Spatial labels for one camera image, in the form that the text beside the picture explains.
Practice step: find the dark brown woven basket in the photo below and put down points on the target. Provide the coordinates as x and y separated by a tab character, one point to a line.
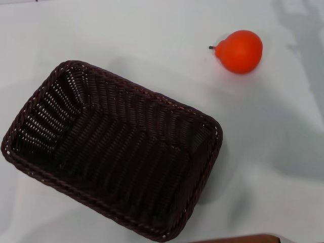
114	157

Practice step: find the orange toy pear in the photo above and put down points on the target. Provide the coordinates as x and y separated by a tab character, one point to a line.
240	51

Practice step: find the brown curved panel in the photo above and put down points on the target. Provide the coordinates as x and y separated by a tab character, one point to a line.
240	239

